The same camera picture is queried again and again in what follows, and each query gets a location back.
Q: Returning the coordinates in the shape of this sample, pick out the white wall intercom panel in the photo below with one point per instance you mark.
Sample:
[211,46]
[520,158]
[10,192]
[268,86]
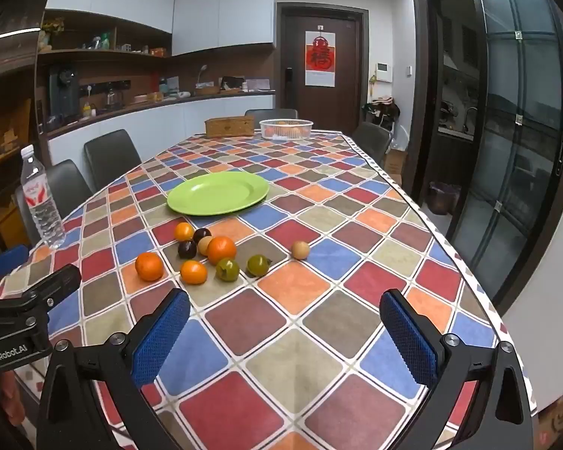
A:
[382,71]

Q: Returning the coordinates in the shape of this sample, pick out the glass kettle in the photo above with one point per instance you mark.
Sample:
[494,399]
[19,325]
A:
[112,98]

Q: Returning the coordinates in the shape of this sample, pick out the dark purple fruit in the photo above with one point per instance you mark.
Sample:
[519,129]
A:
[186,249]
[202,234]

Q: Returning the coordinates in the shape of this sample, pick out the white counter cabinet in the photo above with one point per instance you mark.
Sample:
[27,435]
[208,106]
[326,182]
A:
[192,117]

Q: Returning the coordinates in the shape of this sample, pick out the colourful checkered tablecloth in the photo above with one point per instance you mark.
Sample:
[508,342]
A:
[309,337]

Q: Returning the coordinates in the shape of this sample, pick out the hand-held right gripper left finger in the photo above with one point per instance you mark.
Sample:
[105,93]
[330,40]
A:
[162,337]

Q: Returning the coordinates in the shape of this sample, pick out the dark trash bin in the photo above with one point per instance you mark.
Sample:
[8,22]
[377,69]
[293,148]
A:
[443,199]

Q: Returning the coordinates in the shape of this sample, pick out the white plastic basket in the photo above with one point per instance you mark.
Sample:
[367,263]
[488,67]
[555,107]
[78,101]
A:
[286,135]

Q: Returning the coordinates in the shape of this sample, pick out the clear plastic water bottle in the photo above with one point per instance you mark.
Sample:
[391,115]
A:
[40,192]

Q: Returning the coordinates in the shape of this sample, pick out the white desk lamp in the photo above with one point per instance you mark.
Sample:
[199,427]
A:
[201,75]

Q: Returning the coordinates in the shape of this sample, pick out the dark brown door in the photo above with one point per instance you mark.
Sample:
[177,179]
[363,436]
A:
[347,56]

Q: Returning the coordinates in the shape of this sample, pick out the large orange mandarin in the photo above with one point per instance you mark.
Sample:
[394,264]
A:
[222,250]

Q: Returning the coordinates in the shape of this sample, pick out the orange tomato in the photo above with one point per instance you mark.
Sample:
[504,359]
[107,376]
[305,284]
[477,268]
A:
[184,231]
[193,272]

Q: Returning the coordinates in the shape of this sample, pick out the black water dispenser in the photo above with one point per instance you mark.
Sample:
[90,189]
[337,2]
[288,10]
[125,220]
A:
[63,91]

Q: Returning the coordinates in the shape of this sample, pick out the woven wooden tissue box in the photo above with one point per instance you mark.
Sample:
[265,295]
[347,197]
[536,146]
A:
[229,126]

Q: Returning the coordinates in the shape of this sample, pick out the wicker tray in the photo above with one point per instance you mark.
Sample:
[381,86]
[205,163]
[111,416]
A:
[207,90]

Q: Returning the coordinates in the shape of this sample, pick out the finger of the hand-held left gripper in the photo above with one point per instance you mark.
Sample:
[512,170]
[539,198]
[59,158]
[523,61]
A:
[7,261]
[51,286]

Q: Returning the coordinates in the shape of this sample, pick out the grey dining chair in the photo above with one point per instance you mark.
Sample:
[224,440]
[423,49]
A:
[270,113]
[373,139]
[112,152]
[58,183]

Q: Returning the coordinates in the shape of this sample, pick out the heap of small oranges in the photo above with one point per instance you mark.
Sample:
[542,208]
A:
[286,126]

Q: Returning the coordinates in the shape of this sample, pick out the cardboard box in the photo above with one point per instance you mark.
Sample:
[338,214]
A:
[395,161]

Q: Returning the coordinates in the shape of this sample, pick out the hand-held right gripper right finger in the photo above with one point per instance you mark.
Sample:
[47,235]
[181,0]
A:
[410,342]

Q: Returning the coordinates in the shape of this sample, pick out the red and white wall poster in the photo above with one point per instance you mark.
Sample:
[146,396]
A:
[320,58]

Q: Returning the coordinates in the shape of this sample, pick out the sliding glass door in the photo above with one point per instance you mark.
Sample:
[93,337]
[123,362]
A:
[511,126]

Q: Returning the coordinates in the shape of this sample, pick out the dark bag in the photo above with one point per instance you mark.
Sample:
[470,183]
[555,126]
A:
[382,110]

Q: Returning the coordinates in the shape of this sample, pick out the tan round fruit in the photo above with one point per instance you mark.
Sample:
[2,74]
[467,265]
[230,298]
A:
[300,250]
[204,245]

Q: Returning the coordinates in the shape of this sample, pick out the yellow flower bouquet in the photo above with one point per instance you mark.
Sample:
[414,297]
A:
[52,28]

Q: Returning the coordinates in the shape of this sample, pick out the green tomato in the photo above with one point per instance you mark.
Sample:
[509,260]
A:
[258,265]
[227,269]

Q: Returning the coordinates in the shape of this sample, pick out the green plate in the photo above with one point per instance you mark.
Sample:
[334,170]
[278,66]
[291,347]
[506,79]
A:
[218,193]

